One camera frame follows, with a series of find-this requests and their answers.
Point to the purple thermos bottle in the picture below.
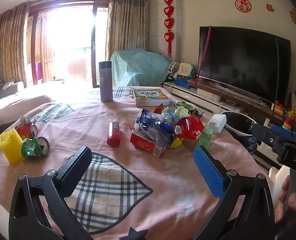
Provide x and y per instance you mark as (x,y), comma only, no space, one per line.
(106,86)

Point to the person's right hand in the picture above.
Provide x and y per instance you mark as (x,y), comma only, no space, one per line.
(291,200)

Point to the orange-red snack bag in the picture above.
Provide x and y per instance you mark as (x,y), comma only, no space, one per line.
(189,127)

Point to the green snack bag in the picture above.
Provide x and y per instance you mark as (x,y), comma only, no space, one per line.
(183,106)

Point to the red toy telephone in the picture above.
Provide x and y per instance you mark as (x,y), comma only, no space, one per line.
(278,108)

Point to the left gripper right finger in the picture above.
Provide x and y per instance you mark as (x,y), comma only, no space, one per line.
(213,172)

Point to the green plastic bottle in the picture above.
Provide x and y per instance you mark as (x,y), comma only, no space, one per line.
(205,137)

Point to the curtain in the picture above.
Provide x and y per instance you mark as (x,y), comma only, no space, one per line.
(13,27)
(127,26)

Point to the red cardboard box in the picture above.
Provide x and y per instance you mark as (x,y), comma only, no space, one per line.
(139,141)

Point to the crushed green can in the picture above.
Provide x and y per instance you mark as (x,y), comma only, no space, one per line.
(37,147)

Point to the white TV cabinet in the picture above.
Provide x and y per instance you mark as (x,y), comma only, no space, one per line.
(210,103)

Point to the black trash bin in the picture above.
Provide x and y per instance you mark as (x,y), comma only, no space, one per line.
(240,127)

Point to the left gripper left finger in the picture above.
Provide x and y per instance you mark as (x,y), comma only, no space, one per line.
(71,172)

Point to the white foam block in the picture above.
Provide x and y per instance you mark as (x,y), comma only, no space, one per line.
(217,122)

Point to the left curtain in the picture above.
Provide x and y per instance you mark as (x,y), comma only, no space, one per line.
(13,27)

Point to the furniture under teal cover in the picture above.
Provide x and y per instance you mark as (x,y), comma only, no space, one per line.
(137,67)

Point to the rainbow stacking ring toy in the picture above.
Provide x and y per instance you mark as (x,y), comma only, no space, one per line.
(290,122)

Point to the beige sofa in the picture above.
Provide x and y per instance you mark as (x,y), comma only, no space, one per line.
(16,101)

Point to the red heart hanging decoration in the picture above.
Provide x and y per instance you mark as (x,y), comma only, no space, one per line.
(169,23)

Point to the crushed red can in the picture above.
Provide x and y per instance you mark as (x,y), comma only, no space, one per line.
(27,129)

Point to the red cylindrical can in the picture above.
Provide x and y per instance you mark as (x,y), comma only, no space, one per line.
(113,138)

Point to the large black television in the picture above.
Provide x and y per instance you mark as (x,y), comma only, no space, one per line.
(254,61)

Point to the red round wall sticker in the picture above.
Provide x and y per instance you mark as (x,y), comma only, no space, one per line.
(244,6)

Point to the stack of children's books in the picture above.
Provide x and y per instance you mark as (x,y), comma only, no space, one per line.
(150,97)

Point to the toy phone play set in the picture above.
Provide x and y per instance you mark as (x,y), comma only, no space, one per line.
(180,73)

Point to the pink tablecloth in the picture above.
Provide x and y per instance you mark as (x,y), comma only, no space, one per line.
(125,188)

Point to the right curtain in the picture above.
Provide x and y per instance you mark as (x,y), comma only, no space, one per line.
(127,26)

